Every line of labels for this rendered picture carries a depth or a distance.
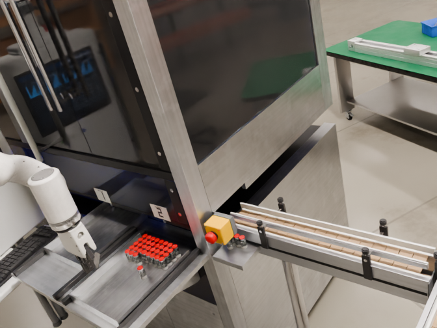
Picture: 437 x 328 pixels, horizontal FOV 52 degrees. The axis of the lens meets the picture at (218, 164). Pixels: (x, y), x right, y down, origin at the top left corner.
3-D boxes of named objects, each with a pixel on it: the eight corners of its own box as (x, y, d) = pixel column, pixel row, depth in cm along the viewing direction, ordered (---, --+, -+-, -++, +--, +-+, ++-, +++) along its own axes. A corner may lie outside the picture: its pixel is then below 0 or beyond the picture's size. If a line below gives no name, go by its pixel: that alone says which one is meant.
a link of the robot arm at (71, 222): (84, 209, 124) (88, 217, 125) (66, 202, 129) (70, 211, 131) (59, 227, 118) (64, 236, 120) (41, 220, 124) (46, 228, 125)
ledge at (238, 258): (236, 235, 167) (235, 232, 166) (265, 244, 158) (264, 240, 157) (213, 260, 158) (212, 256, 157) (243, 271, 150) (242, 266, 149)
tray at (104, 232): (109, 205, 204) (106, 199, 202) (148, 217, 187) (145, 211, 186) (47, 254, 183) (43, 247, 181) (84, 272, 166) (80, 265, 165)
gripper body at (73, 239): (86, 216, 124) (101, 247, 129) (66, 209, 130) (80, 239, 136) (64, 233, 119) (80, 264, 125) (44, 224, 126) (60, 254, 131)
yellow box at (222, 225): (221, 228, 156) (216, 211, 153) (237, 232, 152) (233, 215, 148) (207, 241, 152) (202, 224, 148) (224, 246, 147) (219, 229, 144)
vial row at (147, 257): (136, 253, 168) (131, 244, 166) (170, 267, 157) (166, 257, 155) (131, 257, 167) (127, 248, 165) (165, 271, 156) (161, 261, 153)
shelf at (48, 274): (104, 207, 208) (102, 204, 207) (222, 245, 164) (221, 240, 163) (12, 277, 178) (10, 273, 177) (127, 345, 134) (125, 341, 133)
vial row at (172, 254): (144, 246, 171) (140, 236, 169) (178, 258, 160) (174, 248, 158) (140, 249, 170) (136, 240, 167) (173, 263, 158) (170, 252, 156)
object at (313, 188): (123, 195, 390) (85, 102, 348) (353, 259, 261) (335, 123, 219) (24, 273, 328) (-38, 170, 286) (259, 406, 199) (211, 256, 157)
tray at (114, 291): (142, 239, 175) (139, 232, 174) (191, 257, 159) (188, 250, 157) (72, 301, 154) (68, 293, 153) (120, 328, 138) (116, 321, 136)
